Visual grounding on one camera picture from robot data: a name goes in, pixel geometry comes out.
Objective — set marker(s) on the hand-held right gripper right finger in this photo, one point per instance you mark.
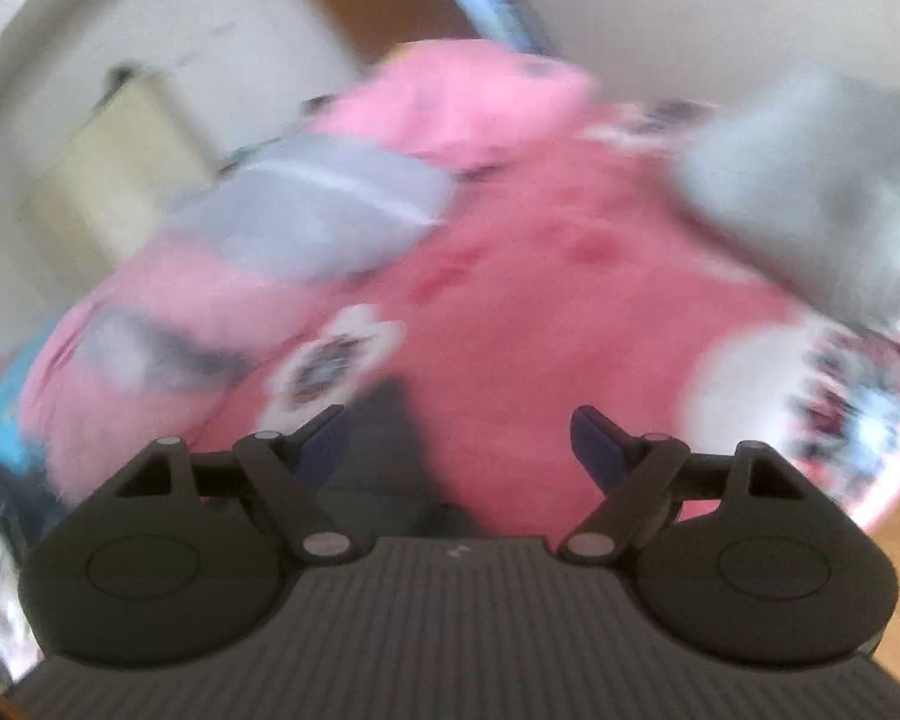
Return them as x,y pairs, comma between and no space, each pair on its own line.
598,451

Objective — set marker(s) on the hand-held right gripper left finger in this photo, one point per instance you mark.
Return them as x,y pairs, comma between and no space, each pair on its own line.
319,444

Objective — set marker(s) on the dark grey shirt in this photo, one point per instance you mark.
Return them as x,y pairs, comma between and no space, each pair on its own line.
390,457

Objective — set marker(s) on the pink floral bed sheet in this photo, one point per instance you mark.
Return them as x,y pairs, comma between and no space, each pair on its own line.
570,300

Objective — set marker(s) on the pink floral quilt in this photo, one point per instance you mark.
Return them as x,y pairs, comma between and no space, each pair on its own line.
270,277

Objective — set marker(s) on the blue jeans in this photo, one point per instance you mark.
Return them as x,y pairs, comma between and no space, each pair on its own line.
15,495

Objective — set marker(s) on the teal striped cloth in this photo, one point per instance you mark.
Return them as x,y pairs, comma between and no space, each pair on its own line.
7,412

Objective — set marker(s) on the cream cabinet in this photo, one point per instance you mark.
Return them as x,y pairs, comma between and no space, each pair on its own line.
112,172

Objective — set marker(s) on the light grey garment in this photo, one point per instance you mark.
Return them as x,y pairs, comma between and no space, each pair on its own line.
817,187

